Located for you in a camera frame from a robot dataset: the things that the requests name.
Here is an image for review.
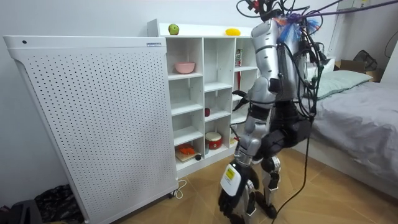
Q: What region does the black plastic bag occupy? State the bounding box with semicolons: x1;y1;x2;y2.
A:
34;184;85;224

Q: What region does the white cube shelf unit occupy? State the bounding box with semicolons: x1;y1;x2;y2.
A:
146;18;261;180

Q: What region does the cable bundle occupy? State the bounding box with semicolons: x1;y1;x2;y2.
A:
235;0;398;44

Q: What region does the robot body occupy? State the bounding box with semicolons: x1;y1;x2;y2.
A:
248;0;328;149

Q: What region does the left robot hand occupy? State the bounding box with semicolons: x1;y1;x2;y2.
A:
217;159;260;224

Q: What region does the black floor cable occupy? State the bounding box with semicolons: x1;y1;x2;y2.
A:
271;135;312;224

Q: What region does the red round tin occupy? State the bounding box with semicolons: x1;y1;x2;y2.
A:
205;131;223;151

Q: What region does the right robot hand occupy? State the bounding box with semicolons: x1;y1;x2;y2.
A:
231;90;251;112

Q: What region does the orange toy on board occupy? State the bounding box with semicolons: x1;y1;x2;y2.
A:
175;143;200;163

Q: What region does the white wall pipe cover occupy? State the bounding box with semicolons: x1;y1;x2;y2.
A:
326;12;346;59

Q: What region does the white power cable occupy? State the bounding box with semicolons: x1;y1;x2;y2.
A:
172;179;188;200

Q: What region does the dark grey case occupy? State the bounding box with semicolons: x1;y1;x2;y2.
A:
0;199;44;224

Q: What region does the pink bowl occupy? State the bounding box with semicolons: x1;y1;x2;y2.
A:
174;62;197;75

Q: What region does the yellow lemon soft toy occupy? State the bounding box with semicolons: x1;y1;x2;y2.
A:
224;27;242;37

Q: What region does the white perforated metal cabinet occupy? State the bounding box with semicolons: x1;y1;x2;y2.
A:
2;35;179;224

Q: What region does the upright colourful book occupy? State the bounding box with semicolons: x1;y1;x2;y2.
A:
234;48;244;68

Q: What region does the black wall cable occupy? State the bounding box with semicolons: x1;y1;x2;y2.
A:
384;30;398;59

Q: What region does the grey bed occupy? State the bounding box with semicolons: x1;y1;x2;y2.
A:
292;40;398;200

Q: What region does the cardboard box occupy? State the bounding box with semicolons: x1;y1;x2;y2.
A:
334;58;385;83

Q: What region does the pale green pillow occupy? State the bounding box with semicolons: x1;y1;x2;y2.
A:
303;69;373;100

